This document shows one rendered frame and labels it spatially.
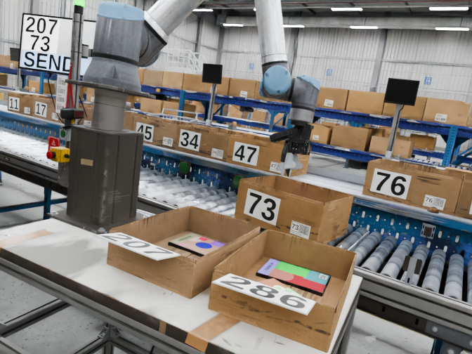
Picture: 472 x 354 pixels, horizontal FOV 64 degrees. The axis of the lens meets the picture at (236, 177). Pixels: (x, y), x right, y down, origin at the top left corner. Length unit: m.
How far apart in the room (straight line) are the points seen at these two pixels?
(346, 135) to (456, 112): 1.55
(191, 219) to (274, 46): 0.65
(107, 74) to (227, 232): 0.64
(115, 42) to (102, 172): 0.42
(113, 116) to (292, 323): 0.87
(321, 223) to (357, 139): 4.92
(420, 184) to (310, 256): 0.81
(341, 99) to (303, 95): 5.23
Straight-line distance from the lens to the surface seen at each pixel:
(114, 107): 1.35
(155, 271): 1.00
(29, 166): 2.50
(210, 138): 2.26
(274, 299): 0.77
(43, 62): 2.42
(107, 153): 1.29
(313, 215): 1.42
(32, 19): 2.51
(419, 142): 10.56
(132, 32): 1.35
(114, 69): 1.32
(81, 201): 1.40
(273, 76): 1.29
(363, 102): 6.57
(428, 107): 6.39
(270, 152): 2.06
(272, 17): 1.34
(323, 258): 1.20
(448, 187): 1.85
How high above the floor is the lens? 1.22
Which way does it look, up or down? 11 degrees down
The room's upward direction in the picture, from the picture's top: 8 degrees clockwise
